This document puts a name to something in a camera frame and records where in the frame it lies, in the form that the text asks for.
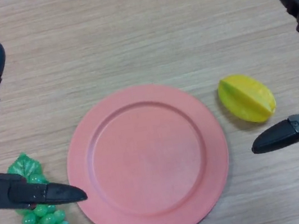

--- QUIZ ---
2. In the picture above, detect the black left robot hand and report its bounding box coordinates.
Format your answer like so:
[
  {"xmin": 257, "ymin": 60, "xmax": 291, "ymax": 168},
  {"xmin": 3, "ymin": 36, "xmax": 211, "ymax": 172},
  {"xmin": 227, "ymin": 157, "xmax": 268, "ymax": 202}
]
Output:
[{"xmin": 0, "ymin": 0, "xmax": 89, "ymax": 215}]

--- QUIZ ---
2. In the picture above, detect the green plastic grape bunch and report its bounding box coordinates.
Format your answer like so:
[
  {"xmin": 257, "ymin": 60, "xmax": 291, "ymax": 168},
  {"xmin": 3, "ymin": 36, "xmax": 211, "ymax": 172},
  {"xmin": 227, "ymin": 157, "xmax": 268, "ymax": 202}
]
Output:
[{"xmin": 4, "ymin": 145, "xmax": 74, "ymax": 224}]

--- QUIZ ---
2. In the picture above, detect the pink round plate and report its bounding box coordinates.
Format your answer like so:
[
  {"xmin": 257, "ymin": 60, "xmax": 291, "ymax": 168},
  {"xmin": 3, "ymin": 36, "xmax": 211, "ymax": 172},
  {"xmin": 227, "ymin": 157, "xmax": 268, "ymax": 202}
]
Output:
[{"xmin": 55, "ymin": 72, "xmax": 241, "ymax": 224}]

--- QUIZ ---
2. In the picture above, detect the yellow green starfruit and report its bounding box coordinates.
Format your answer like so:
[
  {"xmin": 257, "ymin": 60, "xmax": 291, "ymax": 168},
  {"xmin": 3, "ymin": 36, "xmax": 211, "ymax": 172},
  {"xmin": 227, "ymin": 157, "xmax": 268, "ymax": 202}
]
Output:
[{"xmin": 215, "ymin": 68, "xmax": 279, "ymax": 129}]

